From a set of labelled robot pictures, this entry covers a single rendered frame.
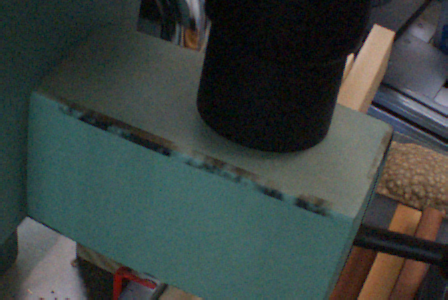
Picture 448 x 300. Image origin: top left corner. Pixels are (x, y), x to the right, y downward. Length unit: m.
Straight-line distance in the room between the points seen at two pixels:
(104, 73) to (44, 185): 0.05
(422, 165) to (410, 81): 0.50
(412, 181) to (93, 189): 0.31
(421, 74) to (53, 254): 0.64
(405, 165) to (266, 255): 0.30
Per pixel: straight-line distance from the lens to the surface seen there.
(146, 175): 0.33
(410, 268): 0.44
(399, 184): 0.61
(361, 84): 0.65
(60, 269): 0.64
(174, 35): 0.48
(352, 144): 0.34
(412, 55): 1.19
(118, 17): 0.40
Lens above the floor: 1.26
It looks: 35 degrees down
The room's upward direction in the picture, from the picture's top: 12 degrees clockwise
